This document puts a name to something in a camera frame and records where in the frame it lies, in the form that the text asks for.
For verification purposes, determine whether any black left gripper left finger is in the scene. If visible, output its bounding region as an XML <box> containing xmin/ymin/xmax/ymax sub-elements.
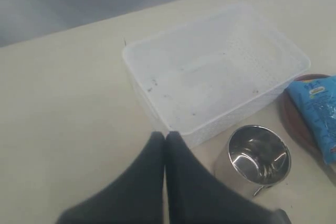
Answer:
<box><xmin>57</xmin><ymin>132</ymin><xmax>165</xmax><ymax>223</ymax></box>

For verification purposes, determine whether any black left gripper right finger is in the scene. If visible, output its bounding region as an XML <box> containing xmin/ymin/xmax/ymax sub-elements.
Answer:
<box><xmin>165</xmin><ymin>131</ymin><xmax>291</xmax><ymax>223</ymax></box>

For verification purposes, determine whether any shiny steel cup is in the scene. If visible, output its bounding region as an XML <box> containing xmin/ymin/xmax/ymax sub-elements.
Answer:
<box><xmin>214</xmin><ymin>125</ymin><xmax>291</xmax><ymax>198</ymax></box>

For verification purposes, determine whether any small dark red dish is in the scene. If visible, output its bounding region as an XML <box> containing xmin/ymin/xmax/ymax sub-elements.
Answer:
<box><xmin>279</xmin><ymin>74</ymin><xmax>330</xmax><ymax>163</ymax></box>

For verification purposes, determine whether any blue snack packet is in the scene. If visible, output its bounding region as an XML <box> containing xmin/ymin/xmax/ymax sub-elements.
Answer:
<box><xmin>287</xmin><ymin>76</ymin><xmax>335</xmax><ymax>165</ymax></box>

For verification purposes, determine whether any white perforated plastic basket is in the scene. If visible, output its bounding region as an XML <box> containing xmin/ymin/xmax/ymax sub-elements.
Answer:
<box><xmin>122</xmin><ymin>3</ymin><xmax>310</xmax><ymax>147</ymax></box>

